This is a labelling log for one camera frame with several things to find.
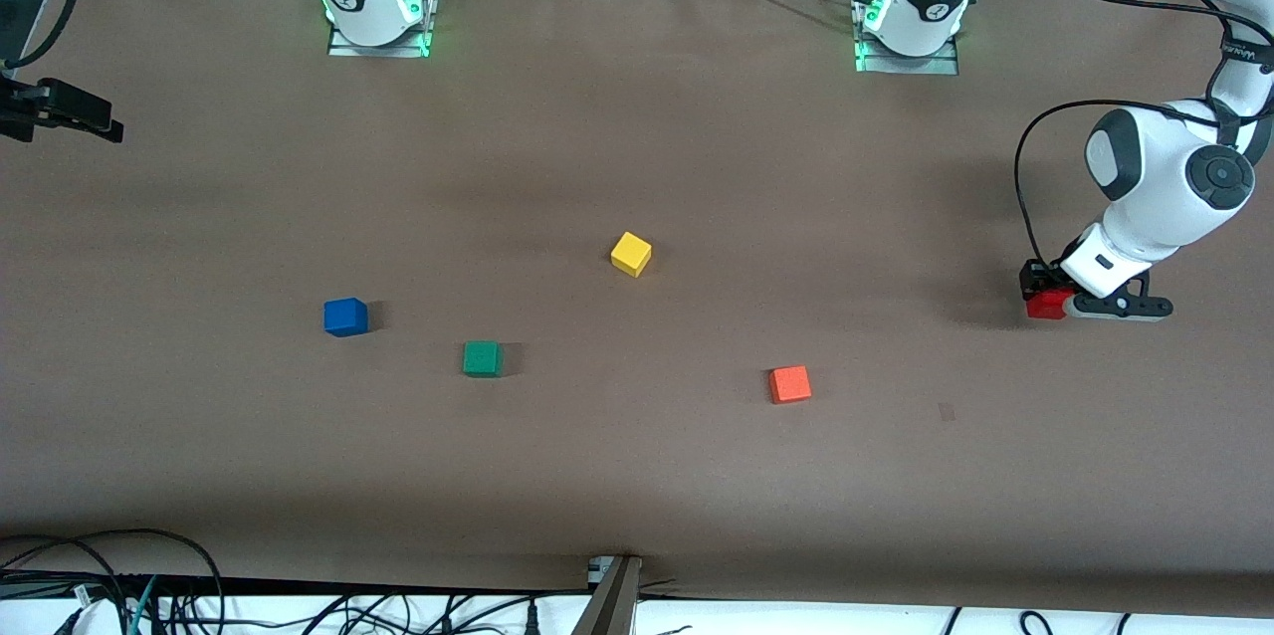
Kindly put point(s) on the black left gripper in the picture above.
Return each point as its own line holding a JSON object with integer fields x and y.
{"x": 1037, "y": 275}

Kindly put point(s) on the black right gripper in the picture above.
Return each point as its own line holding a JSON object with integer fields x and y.
{"x": 50, "y": 105}

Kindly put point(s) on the red cube block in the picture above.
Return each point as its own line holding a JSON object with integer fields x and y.
{"x": 1047, "y": 307}

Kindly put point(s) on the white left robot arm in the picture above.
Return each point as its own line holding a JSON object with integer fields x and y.
{"x": 1155, "y": 187}

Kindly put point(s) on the orange cube block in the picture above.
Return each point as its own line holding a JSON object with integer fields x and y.
{"x": 789, "y": 384}

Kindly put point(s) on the blue cube block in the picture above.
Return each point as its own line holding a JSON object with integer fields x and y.
{"x": 345, "y": 317}

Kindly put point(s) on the yellow cube block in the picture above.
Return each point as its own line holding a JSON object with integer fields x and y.
{"x": 631, "y": 254}

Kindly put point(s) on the green cube block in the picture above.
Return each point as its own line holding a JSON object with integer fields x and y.
{"x": 482, "y": 359}

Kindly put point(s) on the brown table cover sheet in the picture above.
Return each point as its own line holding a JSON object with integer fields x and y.
{"x": 637, "y": 476}

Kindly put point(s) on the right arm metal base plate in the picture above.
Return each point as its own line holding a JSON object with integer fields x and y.
{"x": 378, "y": 50}

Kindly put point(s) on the small metal clamp bracket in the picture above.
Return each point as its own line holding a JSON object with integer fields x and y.
{"x": 598, "y": 569}

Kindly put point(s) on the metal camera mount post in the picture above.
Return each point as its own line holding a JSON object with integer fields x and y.
{"x": 612, "y": 605}

